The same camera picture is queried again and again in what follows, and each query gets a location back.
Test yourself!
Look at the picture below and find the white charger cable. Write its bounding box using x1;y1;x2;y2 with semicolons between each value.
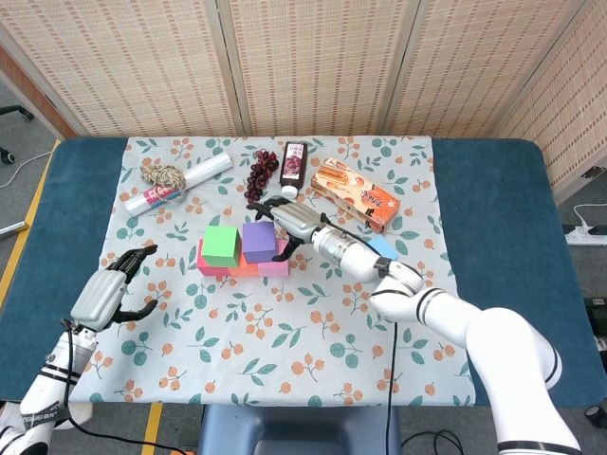
572;203;607;228

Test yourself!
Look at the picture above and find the pink block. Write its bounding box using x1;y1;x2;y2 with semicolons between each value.
257;239;291;279

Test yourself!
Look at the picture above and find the black floor cable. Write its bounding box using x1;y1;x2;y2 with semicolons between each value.
400;428;464;455

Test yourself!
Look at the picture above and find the woven bamboo folding screen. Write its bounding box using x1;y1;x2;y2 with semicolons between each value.
0;0;607;200

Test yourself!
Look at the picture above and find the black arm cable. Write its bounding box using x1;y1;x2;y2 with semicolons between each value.
386;321;399;455
61;319;191;455

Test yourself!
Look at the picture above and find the orange biscuit box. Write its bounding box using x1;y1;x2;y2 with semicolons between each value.
309;156;402;234

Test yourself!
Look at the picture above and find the white floor cable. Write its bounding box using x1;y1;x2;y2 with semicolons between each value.
0;150;56;189

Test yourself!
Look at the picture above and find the beige twine bundle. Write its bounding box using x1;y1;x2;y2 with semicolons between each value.
139;163;188;203

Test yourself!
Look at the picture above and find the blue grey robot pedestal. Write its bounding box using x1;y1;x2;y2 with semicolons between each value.
197;405;402;455

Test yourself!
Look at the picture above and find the dark grape juice bottle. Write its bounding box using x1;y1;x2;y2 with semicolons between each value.
279;140;309;199

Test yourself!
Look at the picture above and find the black equipment box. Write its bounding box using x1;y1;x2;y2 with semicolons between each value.
581;296;607;352

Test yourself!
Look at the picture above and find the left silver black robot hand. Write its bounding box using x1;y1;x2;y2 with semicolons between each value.
69;244;159;333

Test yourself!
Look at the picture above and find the dark red grape bunch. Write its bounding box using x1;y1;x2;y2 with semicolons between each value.
243;149;280;206

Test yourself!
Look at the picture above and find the magenta block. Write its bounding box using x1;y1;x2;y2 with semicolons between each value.
196;239;231;278

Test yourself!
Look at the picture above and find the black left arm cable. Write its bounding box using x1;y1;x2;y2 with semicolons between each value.
61;319;191;455

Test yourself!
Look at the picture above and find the floral fruit print tablecloth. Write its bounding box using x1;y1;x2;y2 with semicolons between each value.
67;136;477;408

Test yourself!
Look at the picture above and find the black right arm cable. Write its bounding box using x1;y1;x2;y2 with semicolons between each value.
386;321;399;455

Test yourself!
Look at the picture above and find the green block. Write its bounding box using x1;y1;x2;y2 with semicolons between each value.
201;225;243;269

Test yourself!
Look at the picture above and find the clear plastic wrap roll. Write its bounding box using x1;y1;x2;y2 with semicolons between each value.
123;152;233;218

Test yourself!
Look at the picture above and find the purple block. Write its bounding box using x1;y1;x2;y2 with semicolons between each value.
241;220;279;264

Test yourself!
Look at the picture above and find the orange block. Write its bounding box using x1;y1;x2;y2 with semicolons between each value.
226;255;261;279

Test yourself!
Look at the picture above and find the light blue block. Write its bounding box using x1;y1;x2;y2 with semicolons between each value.
367;235;399;261

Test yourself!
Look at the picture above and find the white power strip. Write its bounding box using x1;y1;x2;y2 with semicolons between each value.
563;225;607;246

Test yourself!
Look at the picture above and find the black office chair base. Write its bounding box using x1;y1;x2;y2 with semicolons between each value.
0;104;35;165

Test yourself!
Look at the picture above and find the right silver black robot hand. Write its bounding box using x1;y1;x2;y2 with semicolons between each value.
246;197;333;263

